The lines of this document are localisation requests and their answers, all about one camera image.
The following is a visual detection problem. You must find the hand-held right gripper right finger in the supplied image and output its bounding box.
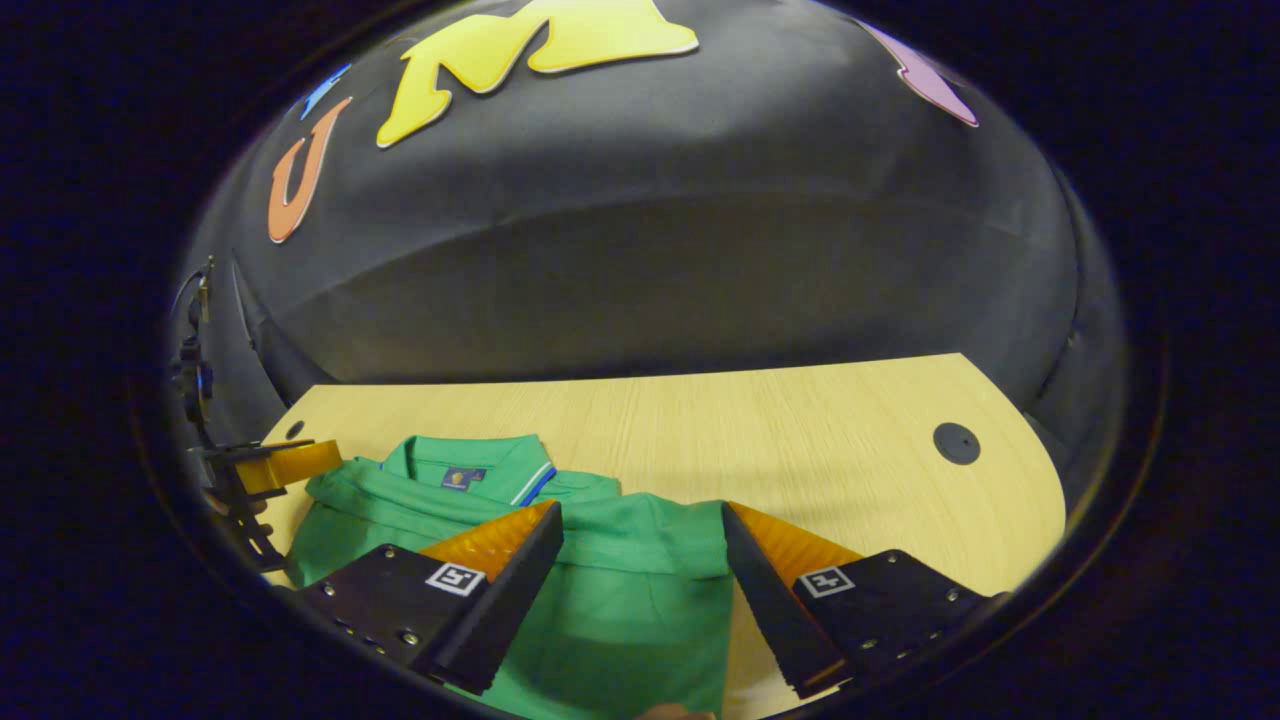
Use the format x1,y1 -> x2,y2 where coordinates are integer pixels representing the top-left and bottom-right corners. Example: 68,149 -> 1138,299
720,499 -> 1013,701

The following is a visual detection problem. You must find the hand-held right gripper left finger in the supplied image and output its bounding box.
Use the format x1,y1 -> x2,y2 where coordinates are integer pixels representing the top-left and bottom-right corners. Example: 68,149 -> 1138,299
272,499 -> 565,697

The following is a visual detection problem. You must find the green T-shirt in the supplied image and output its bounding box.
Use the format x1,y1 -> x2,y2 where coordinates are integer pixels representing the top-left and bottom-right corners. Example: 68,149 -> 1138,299
285,434 -> 736,720

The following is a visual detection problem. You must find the black capped table grommet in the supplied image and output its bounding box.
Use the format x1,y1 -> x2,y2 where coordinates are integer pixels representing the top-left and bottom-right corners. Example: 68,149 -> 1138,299
932,422 -> 982,466

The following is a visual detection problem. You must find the black backdrop cloth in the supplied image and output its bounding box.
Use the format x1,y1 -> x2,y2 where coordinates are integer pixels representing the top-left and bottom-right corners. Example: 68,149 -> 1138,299
165,0 -> 1126,501

